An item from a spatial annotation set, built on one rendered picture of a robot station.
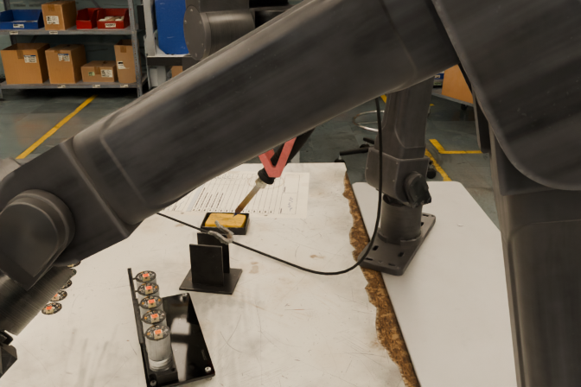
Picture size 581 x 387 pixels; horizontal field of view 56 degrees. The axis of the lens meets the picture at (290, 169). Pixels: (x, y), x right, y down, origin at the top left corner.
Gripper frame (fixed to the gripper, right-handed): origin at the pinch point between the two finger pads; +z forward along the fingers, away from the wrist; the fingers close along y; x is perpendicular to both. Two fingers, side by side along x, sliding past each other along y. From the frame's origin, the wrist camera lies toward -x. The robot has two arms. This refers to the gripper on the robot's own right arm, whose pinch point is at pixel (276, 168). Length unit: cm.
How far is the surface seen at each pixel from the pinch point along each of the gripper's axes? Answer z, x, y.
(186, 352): 16.6, -7.7, 16.1
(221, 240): 10.3, -7.3, 1.4
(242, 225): 16.5, -8.5, -14.6
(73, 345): 17.5, -21.7, 15.7
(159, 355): 13.5, -9.0, 20.3
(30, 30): 33, -262, -351
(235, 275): 17.3, -6.3, -1.2
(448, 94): 72, 66, -336
